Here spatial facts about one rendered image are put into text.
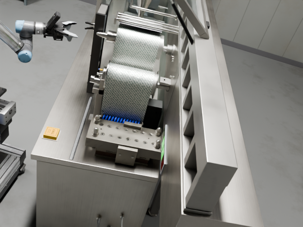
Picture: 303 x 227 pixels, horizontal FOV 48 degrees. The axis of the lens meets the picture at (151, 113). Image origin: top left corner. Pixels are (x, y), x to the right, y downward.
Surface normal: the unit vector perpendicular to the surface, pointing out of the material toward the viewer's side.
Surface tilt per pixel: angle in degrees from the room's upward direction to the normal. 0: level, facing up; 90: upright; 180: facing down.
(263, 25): 90
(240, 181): 0
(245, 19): 90
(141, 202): 90
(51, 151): 0
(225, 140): 0
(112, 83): 90
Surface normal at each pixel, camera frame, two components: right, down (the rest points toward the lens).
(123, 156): -0.05, 0.63
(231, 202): 0.22, -0.75
